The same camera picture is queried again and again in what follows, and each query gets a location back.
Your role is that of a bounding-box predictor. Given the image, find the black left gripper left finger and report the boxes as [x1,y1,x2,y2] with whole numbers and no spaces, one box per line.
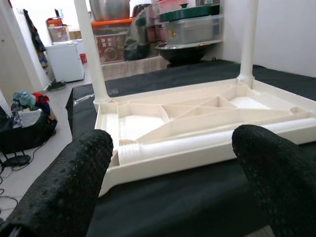
[0,129,114,237]

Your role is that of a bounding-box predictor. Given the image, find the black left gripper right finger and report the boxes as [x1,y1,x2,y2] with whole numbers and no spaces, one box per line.
[232,124,316,237]

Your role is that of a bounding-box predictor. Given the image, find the black router with antennas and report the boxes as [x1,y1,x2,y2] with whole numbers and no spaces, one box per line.
[0,152,32,167]

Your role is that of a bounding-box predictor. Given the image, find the black open bag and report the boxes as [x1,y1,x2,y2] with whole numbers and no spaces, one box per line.
[0,106,57,155]

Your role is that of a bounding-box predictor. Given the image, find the white plastic bag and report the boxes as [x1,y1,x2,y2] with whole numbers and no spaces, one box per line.
[17,108,42,128]

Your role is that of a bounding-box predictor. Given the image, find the red cloth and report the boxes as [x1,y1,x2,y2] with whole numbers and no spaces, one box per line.
[32,92,50,104]

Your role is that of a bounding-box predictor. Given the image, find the dark green floor rag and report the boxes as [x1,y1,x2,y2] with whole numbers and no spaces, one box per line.
[48,81,66,91]

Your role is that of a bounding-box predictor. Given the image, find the white plastic table top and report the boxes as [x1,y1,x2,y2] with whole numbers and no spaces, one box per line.
[93,76,316,198]

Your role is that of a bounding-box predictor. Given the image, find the small white fridge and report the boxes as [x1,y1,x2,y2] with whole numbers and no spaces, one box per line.
[45,40,84,83]

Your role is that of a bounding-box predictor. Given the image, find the beige woven cloth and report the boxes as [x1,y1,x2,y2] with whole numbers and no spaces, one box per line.
[100,58,168,81]

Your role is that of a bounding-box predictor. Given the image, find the hanging dark clothes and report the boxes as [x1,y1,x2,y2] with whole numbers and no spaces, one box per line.
[23,8,49,69]

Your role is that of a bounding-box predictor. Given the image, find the black round basin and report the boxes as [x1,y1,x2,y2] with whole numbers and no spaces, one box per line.
[155,41,205,67]

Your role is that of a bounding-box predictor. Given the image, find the small black bag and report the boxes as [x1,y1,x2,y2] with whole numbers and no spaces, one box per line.
[123,17,151,61]

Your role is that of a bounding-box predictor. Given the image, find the clear plastic storage box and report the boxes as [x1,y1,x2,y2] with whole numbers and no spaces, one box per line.
[161,14,225,47]

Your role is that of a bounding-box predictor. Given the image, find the orange rimmed basin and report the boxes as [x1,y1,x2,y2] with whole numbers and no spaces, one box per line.
[91,18,135,28]

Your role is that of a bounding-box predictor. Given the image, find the large metal pot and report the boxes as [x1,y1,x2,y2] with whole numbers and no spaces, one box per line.
[88,0,130,22]

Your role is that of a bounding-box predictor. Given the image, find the green plastic tray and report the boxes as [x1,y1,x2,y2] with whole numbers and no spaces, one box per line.
[159,3,220,23]

